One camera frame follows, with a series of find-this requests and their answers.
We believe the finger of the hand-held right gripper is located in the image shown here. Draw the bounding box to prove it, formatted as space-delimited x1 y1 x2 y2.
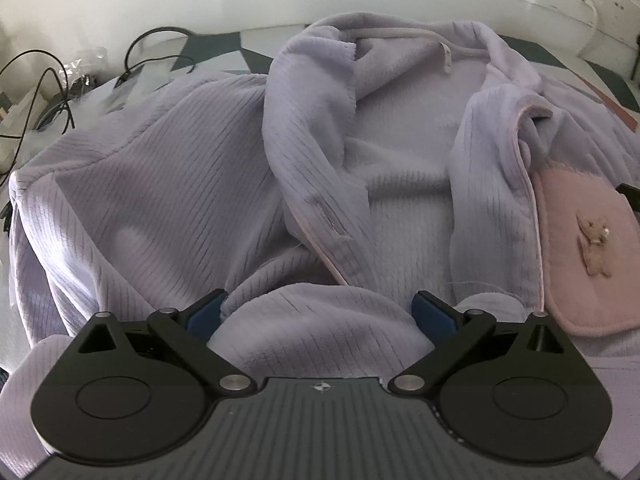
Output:
616 182 640 212

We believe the black cable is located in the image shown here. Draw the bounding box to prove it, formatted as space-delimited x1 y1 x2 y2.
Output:
0 49 77 181
117 27 197 86

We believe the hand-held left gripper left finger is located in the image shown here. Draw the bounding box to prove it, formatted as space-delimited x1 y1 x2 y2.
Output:
60 289 257 397

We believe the lavender fleece robe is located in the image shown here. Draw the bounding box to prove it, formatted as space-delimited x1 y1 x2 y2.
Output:
0 10 640 480

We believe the white charging cable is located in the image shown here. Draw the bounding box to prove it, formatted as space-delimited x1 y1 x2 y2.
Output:
580 0 602 43

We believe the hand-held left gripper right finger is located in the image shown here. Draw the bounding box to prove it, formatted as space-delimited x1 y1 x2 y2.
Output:
391 290 587 397

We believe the clear plastic bag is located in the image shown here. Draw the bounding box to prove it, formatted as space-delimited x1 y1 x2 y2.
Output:
62 45 111 93

